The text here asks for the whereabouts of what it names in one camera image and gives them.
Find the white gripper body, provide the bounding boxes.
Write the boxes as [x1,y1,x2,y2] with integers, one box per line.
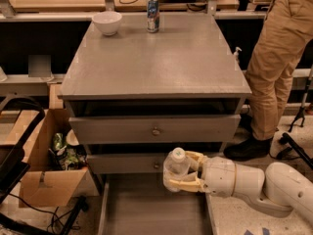
[201,157,236,198]

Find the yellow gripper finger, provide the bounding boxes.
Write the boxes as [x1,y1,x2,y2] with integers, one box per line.
[168,178,204,192]
[186,151,207,171]

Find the clear plastic water bottle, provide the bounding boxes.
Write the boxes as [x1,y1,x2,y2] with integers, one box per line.
[163,147,190,192]

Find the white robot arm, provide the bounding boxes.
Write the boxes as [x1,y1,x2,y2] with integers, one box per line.
[163,148,313,224]

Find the grey top drawer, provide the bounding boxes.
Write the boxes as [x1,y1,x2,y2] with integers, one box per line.
[69,115,240,144]

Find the grey open bottom drawer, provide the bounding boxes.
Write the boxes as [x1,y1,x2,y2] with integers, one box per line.
[97,173,213,235]

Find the grey middle drawer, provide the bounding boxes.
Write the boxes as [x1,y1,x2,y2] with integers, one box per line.
[87,153,167,174]

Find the grey drawer cabinet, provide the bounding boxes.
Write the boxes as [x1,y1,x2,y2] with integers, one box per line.
[58,11,253,235]

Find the small white pump bottle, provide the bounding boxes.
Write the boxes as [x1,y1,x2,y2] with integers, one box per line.
[233,46,242,64]

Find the black shoe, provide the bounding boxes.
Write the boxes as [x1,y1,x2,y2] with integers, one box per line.
[224,137,272,162]

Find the black tripod stand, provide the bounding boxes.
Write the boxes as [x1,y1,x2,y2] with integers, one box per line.
[279,65,313,169]

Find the green snack bags in box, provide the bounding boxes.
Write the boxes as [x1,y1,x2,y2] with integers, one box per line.
[49,130,86,170]

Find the brown cardboard box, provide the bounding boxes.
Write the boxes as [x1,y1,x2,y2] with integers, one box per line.
[20,109,99,208]

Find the person in khaki trousers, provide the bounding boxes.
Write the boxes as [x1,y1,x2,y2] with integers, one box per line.
[246,0,313,141]

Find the blue drink can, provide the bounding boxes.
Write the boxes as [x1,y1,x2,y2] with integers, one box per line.
[147,0,159,32]

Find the white ceramic bowl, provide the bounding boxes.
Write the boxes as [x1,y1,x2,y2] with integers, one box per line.
[92,11,122,36]

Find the black floor cable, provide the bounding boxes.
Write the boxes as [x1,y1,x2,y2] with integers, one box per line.
[8,193,81,233]

